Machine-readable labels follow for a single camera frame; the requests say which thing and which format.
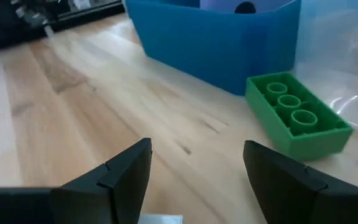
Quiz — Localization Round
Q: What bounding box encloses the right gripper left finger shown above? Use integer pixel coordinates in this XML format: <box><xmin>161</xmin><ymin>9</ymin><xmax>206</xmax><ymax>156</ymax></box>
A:
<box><xmin>0</xmin><ymin>138</ymin><xmax>153</xmax><ymax>224</ymax></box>

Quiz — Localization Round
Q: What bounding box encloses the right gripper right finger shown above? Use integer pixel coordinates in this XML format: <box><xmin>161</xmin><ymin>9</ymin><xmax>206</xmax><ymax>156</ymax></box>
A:
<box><xmin>242</xmin><ymin>139</ymin><xmax>358</xmax><ymax>224</ymax></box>

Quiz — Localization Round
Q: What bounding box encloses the dark green hollow toy brick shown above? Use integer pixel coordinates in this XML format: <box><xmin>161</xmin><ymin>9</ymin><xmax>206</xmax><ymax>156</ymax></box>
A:
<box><xmin>245</xmin><ymin>71</ymin><xmax>354</xmax><ymax>162</ymax></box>

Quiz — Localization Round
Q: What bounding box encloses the red-backed card deck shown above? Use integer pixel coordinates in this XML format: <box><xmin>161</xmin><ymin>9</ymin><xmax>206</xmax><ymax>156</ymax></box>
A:
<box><xmin>137</xmin><ymin>213</ymin><xmax>183</xmax><ymax>224</ymax></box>

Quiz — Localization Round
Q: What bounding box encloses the purple foam die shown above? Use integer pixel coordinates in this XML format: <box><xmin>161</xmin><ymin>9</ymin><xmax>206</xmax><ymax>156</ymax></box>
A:
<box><xmin>199</xmin><ymin>0</ymin><xmax>295</xmax><ymax>15</ymax></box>

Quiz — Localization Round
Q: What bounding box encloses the clear plastic bin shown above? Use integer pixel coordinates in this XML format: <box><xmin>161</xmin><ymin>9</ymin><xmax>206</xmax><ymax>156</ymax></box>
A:
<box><xmin>290</xmin><ymin>0</ymin><xmax>358</xmax><ymax>131</ymax></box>

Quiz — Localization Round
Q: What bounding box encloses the blue plastic bin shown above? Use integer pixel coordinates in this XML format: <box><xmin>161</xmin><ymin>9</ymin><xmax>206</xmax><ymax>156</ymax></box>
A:
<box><xmin>125</xmin><ymin>0</ymin><xmax>302</xmax><ymax>96</ymax></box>

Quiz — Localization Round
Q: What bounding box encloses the black aluminium table frame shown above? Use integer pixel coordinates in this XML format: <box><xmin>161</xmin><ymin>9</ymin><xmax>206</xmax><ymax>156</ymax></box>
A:
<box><xmin>47</xmin><ymin>1</ymin><xmax>126</xmax><ymax>32</ymax></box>

